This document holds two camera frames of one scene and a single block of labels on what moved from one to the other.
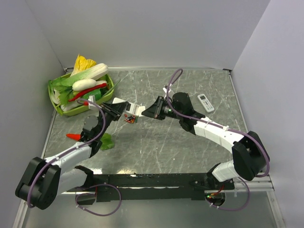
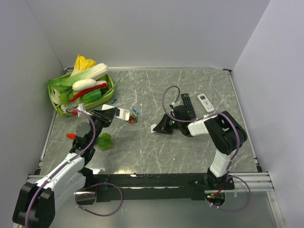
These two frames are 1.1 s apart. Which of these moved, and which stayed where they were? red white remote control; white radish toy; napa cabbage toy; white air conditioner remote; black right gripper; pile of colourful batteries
Moved: red white remote control; black right gripper
Stayed: pile of colourful batteries; white air conditioner remote; white radish toy; napa cabbage toy
